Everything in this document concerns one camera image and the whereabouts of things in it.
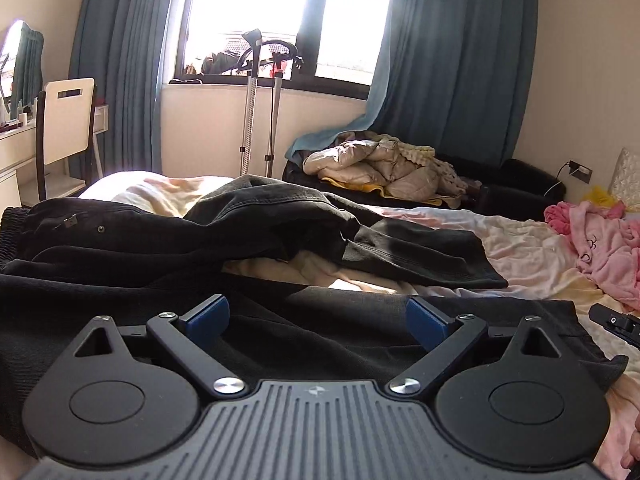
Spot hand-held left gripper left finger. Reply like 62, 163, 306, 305
74, 294, 248, 397

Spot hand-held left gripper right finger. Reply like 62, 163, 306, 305
385, 296, 562, 397

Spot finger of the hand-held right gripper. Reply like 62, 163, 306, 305
588, 304, 640, 349

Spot black pants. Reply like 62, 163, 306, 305
0, 174, 630, 461

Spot person's right hand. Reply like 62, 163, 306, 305
620, 417, 640, 480

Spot pink fleece garment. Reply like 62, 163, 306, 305
544, 200, 640, 312

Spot pink and cream bed blanket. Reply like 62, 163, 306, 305
0, 170, 640, 480

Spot yellow cloth item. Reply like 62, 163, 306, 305
582, 185, 626, 209

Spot white patterned pillow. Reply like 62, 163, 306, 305
607, 147, 640, 201

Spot yellow cloth under jacket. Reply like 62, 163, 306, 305
319, 175, 387, 195

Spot beige down jacket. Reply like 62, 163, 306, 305
302, 131, 468, 207

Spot black sofa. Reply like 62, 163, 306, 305
282, 157, 568, 222

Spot cream bobble blanket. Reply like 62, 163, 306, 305
399, 142, 437, 167

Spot metal crutches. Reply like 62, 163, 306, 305
239, 28, 306, 178

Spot white desk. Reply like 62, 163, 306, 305
0, 104, 109, 201

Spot blue curtain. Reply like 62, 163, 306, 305
67, 0, 195, 183
286, 0, 540, 173

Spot dark framed window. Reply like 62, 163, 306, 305
167, 0, 397, 102

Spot white charging cable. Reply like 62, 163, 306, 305
542, 162, 576, 197

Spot wall socket with plug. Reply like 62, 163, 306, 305
567, 160, 594, 184

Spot white chair with dark frame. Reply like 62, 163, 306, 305
35, 77, 98, 202

